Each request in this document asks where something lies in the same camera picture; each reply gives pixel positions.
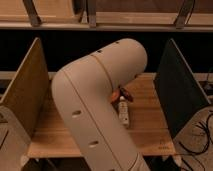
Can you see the dark brown small object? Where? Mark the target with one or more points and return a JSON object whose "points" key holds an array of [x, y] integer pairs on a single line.
{"points": [[126, 94]]}

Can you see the orange round object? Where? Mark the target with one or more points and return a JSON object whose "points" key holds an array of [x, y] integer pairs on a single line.
{"points": [[115, 95]]}

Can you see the metal shelf bracket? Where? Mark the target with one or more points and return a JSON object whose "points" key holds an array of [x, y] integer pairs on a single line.
{"points": [[184, 14], [91, 12], [33, 16]]}

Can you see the middle metal shelf bracket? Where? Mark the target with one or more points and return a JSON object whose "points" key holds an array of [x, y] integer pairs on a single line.
{"points": [[91, 12]]}

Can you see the right metal shelf bracket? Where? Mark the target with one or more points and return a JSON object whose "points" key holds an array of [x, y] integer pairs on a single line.
{"points": [[184, 14]]}

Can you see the white remote-shaped object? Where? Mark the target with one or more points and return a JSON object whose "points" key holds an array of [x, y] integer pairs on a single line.
{"points": [[123, 112]]}

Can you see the left metal shelf bracket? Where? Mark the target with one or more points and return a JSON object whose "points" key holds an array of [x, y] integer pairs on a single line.
{"points": [[33, 16]]}

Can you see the left wooden side panel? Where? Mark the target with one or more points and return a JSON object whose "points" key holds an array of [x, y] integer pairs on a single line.
{"points": [[23, 98]]}

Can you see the right dark side panel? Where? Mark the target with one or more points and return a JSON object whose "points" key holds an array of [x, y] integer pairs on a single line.
{"points": [[179, 93]]}

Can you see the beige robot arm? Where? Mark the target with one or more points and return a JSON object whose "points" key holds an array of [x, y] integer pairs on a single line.
{"points": [[81, 91]]}

